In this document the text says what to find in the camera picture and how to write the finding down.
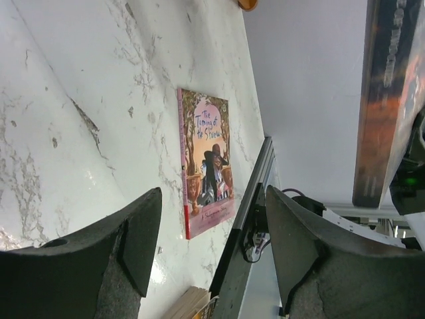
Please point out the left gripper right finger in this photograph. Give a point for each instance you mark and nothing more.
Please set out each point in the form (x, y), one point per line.
(326, 271)

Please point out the orange wooden tiered rack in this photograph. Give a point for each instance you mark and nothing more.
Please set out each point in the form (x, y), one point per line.
(248, 5)

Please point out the Tale of Two Cities book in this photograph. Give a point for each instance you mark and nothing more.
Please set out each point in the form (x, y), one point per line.
(392, 94)

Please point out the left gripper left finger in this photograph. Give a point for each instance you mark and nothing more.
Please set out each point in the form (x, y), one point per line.
(100, 271)

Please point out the pink illustrated children book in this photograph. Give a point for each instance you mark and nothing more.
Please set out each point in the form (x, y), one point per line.
(208, 190)

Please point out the dark orange glossy book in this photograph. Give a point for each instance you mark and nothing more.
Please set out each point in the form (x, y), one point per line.
(195, 303)

